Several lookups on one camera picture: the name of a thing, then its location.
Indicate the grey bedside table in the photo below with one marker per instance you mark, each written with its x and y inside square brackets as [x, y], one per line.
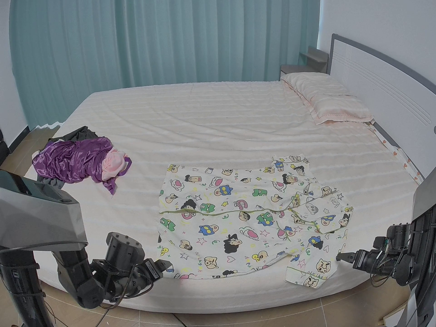
[306, 65]

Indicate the bed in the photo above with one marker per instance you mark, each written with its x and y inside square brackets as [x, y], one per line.
[221, 124]

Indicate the blue-green curtain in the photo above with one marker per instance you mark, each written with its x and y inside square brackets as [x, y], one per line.
[153, 29]

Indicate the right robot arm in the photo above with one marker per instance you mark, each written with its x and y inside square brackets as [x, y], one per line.
[425, 237]

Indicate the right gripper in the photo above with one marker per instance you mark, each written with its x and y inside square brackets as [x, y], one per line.
[364, 259]

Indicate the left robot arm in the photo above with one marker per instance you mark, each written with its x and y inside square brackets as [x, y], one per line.
[34, 223]

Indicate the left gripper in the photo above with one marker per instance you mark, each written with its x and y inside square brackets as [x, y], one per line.
[151, 269]

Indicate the dark grey garment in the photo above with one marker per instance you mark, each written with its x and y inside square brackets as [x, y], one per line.
[80, 135]

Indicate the cream pillow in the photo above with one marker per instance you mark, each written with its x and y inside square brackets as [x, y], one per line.
[327, 97]

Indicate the white printed pyjama top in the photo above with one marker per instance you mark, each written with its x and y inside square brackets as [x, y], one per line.
[221, 223]

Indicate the purple garment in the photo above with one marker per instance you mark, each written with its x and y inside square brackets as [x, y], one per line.
[71, 158]

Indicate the pink garment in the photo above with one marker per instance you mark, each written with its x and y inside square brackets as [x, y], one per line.
[114, 164]

